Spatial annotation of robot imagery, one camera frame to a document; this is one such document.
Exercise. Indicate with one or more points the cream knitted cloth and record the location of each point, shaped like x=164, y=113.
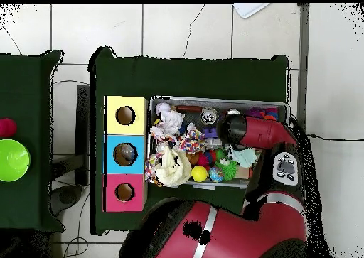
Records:
x=173, y=167

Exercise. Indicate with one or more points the crushed clear plastic bottle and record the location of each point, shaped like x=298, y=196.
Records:
x=127, y=152

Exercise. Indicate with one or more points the mint green knitted cloth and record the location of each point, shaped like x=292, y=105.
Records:
x=244, y=157

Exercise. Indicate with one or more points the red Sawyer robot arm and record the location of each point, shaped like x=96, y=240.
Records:
x=264, y=133

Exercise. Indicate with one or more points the shallow clear mesh bin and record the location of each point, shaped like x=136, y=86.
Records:
x=193, y=118

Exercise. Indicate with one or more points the wooden box with three holes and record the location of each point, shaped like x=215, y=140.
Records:
x=136, y=121

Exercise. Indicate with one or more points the silver topped pale can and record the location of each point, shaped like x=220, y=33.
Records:
x=209, y=115

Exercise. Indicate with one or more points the plain yellow ball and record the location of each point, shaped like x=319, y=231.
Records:
x=199, y=173

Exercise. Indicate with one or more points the blue globe ball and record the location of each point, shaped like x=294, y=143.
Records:
x=216, y=174

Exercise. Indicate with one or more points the silver topped dark can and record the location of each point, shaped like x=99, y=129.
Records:
x=233, y=111

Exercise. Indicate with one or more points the green spiky toy with eyes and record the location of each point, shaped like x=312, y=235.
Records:
x=229, y=170

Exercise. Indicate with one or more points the dark green tablecloth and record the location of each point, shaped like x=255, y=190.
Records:
x=170, y=76
x=25, y=98

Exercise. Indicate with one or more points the black upright panel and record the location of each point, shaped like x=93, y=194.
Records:
x=82, y=133

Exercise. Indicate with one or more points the dark grey rounded object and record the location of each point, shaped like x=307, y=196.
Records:
x=66, y=197

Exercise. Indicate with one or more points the white flat board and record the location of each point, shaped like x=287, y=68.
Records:
x=250, y=9

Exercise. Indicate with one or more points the bright green plastic bowl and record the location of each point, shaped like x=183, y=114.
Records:
x=14, y=160

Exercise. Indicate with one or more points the red plastic cup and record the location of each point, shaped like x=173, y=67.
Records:
x=7, y=127

